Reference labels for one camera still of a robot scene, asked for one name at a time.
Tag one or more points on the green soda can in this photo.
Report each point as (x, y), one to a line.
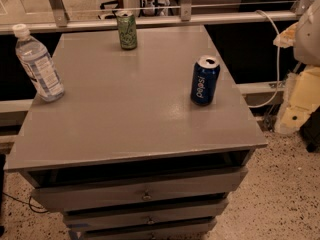
(126, 25)

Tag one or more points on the clear plastic water bottle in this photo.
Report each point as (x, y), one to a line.
(38, 64)

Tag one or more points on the top grey drawer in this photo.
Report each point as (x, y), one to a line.
(161, 187)

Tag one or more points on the grey drawer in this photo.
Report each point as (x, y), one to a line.
(161, 187)
(146, 213)
(157, 231)

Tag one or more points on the grey drawer cabinet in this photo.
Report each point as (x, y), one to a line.
(128, 114)

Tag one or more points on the metal railing frame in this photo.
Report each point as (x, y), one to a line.
(86, 15)

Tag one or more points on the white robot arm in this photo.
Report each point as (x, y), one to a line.
(306, 48)

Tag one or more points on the bottom grey drawer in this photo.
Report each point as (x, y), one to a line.
(157, 231)

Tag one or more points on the blue pepsi can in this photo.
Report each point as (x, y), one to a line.
(205, 75)

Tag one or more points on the middle grey drawer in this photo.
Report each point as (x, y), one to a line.
(146, 213)

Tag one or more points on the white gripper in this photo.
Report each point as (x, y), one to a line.
(309, 37)

